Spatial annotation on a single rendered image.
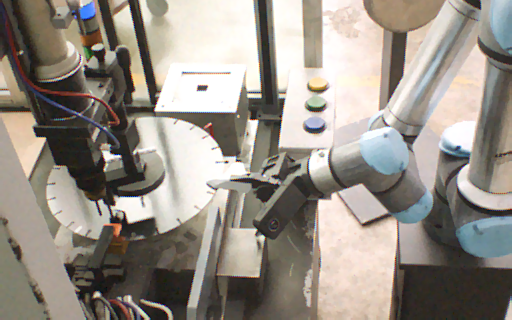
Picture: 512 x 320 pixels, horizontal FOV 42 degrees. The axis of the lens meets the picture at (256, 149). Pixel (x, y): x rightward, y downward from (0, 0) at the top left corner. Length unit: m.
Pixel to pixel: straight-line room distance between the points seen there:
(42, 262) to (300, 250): 0.99
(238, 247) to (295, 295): 0.14
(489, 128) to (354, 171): 0.21
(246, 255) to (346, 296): 0.99
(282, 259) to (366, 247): 1.02
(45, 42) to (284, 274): 0.67
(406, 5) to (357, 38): 1.22
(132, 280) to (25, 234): 0.81
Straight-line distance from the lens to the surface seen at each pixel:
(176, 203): 1.20
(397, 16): 2.14
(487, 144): 1.08
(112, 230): 1.14
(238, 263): 1.26
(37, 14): 0.88
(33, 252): 0.40
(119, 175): 1.16
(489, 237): 1.18
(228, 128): 1.49
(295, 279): 1.32
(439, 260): 1.37
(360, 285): 2.25
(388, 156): 1.05
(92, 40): 1.43
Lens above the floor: 1.80
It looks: 42 degrees down
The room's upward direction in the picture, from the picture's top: 6 degrees counter-clockwise
